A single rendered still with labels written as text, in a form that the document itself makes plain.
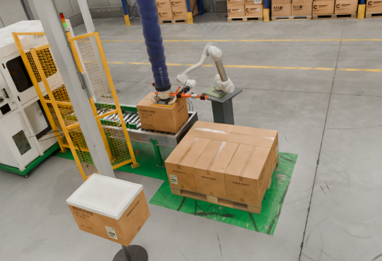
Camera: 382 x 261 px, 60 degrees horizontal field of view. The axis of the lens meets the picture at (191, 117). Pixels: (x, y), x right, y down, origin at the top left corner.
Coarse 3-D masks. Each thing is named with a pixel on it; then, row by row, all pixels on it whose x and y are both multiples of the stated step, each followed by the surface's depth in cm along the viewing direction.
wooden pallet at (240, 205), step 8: (176, 192) 436; (184, 192) 438; (192, 192) 435; (200, 192) 416; (264, 192) 401; (208, 200) 417; (216, 200) 410; (224, 200) 415; (232, 200) 397; (240, 208) 399; (248, 208) 392; (256, 208) 386
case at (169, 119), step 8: (144, 104) 470; (176, 104) 456; (184, 104) 476; (144, 112) 472; (152, 112) 465; (160, 112) 458; (168, 112) 452; (176, 112) 457; (184, 112) 479; (144, 120) 480; (152, 120) 473; (160, 120) 466; (168, 120) 460; (176, 120) 460; (184, 120) 482; (144, 128) 489; (152, 128) 482; (160, 128) 475; (168, 128) 468; (176, 128) 462
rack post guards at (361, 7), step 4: (360, 8) 927; (364, 8) 924; (264, 12) 1041; (268, 12) 1039; (360, 12) 932; (124, 16) 1267; (188, 16) 1158; (264, 16) 1049; (268, 16) 1046; (360, 16) 938; (128, 20) 1273; (188, 20) 1166; (192, 20) 1164; (264, 20) 1055; (268, 20) 1052; (128, 24) 1279
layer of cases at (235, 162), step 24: (192, 144) 438; (216, 144) 430; (240, 144) 422; (264, 144) 414; (168, 168) 418; (192, 168) 399; (216, 168) 389; (240, 168) 382; (264, 168) 388; (216, 192) 403; (240, 192) 384
